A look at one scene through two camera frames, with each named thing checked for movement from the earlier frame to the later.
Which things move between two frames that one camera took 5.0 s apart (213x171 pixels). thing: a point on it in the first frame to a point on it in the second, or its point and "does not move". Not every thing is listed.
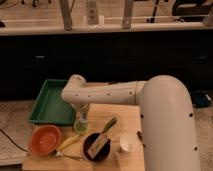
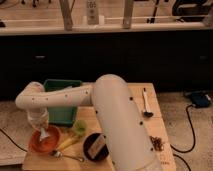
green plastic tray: x=50 y=108 does not move
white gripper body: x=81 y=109 to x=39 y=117
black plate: x=103 y=152 does not move
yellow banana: x=67 y=141 does not move
